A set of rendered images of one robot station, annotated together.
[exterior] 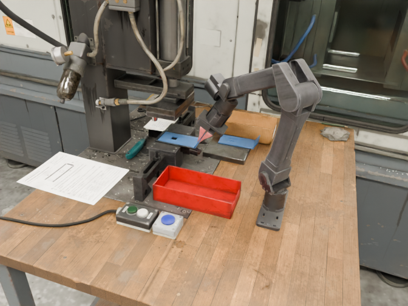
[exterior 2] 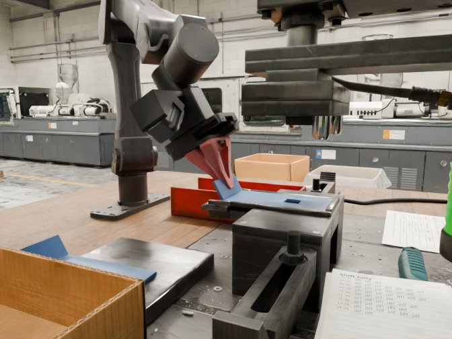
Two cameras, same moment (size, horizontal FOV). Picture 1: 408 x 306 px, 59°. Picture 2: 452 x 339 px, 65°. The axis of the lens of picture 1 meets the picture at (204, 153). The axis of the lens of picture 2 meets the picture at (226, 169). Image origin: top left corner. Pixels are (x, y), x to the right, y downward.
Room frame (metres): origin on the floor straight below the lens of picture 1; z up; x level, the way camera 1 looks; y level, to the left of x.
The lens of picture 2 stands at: (1.61, 0.08, 1.11)
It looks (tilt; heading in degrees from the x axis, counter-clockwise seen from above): 9 degrees down; 187
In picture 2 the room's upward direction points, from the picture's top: straight up
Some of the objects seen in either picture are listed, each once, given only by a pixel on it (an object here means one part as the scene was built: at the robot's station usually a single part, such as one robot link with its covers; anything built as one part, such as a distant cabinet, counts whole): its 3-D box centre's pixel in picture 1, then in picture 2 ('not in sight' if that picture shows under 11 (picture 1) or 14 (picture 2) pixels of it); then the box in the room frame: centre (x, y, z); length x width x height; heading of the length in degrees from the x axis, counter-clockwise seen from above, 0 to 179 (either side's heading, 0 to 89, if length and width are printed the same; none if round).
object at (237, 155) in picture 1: (229, 147); (126, 274); (1.22, -0.10, 0.91); 0.17 x 0.16 x 0.02; 163
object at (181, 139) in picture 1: (181, 136); (272, 191); (1.12, 0.08, 1.00); 0.15 x 0.07 x 0.03; 73
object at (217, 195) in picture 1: (197, 190); (238, 200); (0.91, 0.02, 0.93); 0.25 x 0.12 x 0.06; 73
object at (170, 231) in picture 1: (168, 227); not in sight; (0.77, 0.09, 0.90); 0.07 x 0.07 x 0.06; 73
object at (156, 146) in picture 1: (173, 138); (296, 210); (1.15, 0.11, 0.98); 0.20 x 0.10 x 0.01; 163
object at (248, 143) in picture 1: (239, 139); (83, 264); (1.25, -0.14, 0.93); 0.15 x 0.07 x 0.03; 76
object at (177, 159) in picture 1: (173, 148); (295, 241); (1.15, 0.11, 0.94); 0.20 x 0.10 x 0.07; 163
